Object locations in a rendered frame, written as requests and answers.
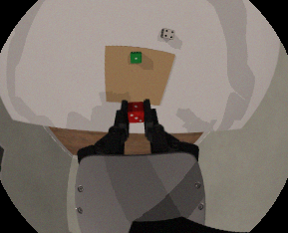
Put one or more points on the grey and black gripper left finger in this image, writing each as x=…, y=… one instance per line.
x=114, y=141

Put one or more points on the brown square mat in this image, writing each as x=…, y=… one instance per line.
x=136, y=82

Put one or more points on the red die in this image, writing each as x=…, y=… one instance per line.
x=136, y=112

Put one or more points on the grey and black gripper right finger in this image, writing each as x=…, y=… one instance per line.
x=160, y=140

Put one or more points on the green die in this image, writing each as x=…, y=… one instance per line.
x=136, y=57

